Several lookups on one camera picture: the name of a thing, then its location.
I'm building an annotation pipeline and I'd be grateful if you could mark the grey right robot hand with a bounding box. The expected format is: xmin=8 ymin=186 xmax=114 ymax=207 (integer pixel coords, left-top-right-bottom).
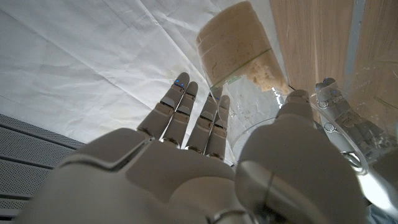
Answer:
xmin=14 ymin=72 xmax=369 ymax=224

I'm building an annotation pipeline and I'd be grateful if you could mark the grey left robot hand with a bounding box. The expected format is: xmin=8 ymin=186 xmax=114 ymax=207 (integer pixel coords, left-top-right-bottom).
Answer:
xmin=315 ymin=77 xmax=389 ymax=162

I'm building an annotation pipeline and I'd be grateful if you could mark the clear plastic cup green print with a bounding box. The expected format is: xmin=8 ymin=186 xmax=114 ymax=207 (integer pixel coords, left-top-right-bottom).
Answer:
xmin=195 ymin=0 xmax=315 ymax=164

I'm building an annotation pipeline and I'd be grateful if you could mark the white backdrop sheet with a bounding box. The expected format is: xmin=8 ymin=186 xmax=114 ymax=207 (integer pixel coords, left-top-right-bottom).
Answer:
xmin=0 ymin=0 xmax=280 ymax=147

